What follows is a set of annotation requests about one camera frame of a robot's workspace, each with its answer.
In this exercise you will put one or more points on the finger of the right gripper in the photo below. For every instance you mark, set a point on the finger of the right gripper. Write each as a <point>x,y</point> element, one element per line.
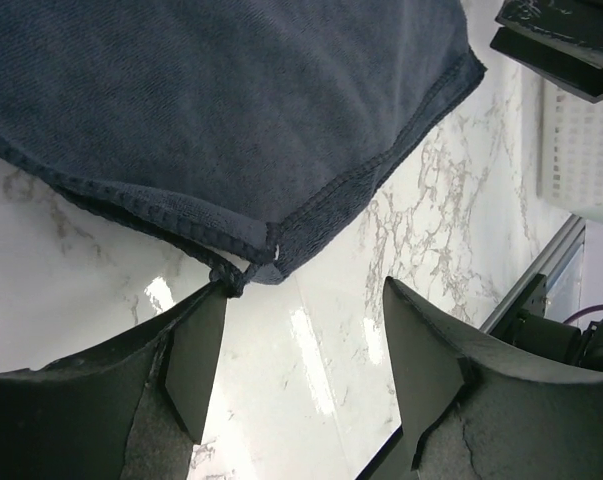
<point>576,23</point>
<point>567,72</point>

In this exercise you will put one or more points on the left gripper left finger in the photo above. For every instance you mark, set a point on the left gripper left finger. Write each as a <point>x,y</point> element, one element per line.
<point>132,407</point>

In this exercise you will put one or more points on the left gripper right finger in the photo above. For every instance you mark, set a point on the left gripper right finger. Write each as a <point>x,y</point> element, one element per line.
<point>473,406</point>

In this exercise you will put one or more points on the dark blue towel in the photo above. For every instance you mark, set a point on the dark blue towel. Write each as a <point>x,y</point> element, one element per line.
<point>248,134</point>

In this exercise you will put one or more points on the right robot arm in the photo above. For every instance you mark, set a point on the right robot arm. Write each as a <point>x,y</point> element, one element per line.
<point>562,42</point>

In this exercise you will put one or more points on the white perforated basket right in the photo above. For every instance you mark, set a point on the white perforated basket right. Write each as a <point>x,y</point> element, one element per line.
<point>571,171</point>

